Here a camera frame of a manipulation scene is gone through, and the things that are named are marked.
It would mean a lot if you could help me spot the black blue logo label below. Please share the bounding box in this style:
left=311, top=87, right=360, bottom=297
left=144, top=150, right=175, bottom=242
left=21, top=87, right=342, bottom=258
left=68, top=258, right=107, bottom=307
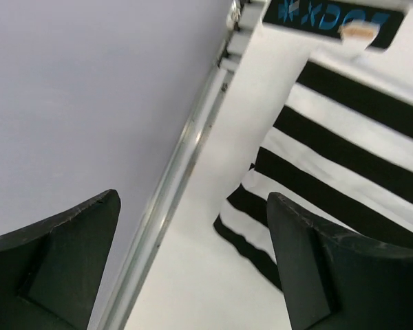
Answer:
left=262, top=1, right=405, bottom=50

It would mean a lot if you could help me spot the aluminium rail frame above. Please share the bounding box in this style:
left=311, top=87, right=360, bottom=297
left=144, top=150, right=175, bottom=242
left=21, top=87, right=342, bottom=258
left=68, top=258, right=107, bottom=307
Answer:
left=96, top=1, right=266, bottom=329

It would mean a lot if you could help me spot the black white striped tank top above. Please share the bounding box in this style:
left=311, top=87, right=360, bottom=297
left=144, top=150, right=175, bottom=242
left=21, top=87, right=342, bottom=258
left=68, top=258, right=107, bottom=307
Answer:
left=213, top=57, right=413, bottom=289

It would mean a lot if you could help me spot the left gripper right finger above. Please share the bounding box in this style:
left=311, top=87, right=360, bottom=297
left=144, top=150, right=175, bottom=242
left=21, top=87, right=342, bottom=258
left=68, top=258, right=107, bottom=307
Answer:
left=267, top=192, right=413, bottom=329

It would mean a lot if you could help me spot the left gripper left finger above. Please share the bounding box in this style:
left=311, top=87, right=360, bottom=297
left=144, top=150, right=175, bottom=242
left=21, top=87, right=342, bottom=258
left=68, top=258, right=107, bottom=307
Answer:
left=0, top=190, right=120, bottom=330

